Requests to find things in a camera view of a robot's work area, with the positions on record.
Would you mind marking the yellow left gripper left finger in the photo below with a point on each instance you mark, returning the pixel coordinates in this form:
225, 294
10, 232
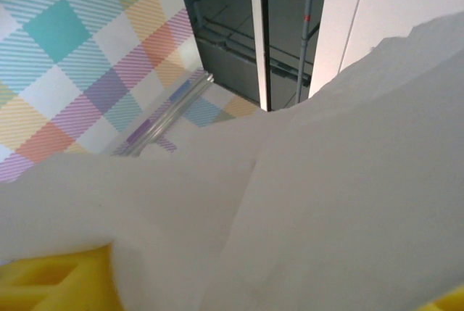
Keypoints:
43, 285

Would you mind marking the white vertical beam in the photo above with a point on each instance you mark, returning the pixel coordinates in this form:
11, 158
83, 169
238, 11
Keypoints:
261, 35

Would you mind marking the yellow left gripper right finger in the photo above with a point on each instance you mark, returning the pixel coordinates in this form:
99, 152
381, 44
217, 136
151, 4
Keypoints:
449, 302

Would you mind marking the grey metal pipe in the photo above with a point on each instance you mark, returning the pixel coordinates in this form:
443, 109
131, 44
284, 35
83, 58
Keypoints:
306, 28

